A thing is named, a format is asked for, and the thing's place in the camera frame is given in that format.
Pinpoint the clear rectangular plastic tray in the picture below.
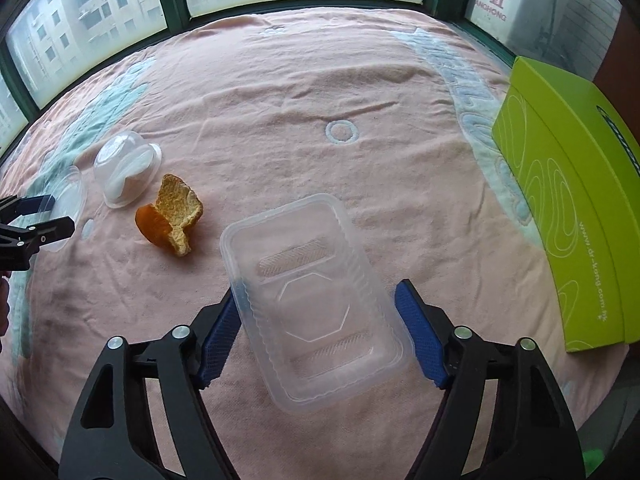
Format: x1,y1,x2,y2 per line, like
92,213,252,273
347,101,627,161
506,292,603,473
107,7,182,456
220,193,413,413

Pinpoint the person's left hand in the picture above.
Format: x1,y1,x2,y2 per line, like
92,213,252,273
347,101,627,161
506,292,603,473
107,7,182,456
0,271,11,337

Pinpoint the clear round plastic lid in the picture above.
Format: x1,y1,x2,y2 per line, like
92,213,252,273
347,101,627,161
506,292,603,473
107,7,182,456
40,165,87,224

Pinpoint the green plastic waste basket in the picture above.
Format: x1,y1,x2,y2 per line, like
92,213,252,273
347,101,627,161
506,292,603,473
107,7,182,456
582,448,605,477

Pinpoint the clear plastic cup with tissue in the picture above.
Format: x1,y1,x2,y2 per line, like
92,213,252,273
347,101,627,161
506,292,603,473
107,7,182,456
93,130,163,209

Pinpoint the orange peel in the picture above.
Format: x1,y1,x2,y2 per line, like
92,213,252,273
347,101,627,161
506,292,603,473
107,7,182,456
134,174,204,257

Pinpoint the pink cartoon blanket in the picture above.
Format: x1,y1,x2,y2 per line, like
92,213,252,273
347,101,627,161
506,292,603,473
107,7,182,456
1,9,627,456

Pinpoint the green cardboard box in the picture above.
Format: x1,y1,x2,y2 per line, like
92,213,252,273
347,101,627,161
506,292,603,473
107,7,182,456
491,56,639,352

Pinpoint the brown wooden wardrobe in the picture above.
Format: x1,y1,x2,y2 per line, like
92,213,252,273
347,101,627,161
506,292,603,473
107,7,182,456
593,6,639,112

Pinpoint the green window frame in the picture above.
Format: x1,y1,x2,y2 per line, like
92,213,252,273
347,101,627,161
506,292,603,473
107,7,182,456
1,0,515,159

